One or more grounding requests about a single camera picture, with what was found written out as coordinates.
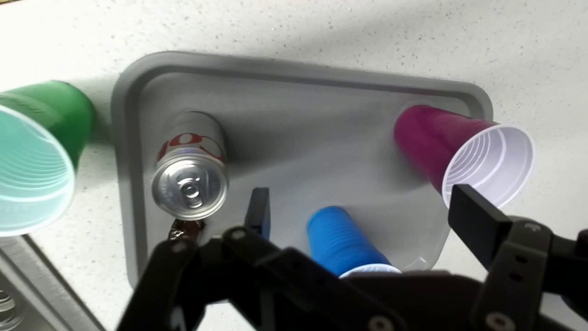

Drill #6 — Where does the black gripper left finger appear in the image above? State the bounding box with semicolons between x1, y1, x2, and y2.
116;188;404;331

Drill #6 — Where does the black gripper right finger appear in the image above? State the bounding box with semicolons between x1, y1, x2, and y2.
448;184;588;331

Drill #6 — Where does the purple plastic cup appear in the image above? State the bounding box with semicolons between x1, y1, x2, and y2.
393;105;535;208

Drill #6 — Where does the green plastic cup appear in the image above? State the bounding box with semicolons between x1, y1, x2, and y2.
0;81;96;238

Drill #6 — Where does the blue plastic cup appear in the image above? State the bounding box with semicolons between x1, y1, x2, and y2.
307;207;399;278

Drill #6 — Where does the grey plastic tray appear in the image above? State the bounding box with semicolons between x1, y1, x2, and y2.
112;52;492;284

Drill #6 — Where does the dark snack wrapper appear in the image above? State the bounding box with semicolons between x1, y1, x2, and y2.
167;219;206;241

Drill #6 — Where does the silver soda can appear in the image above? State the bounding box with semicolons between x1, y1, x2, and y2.
151;111;230;221

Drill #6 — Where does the stainless steel double sink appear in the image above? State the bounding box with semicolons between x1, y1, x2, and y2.
0;236;105;331

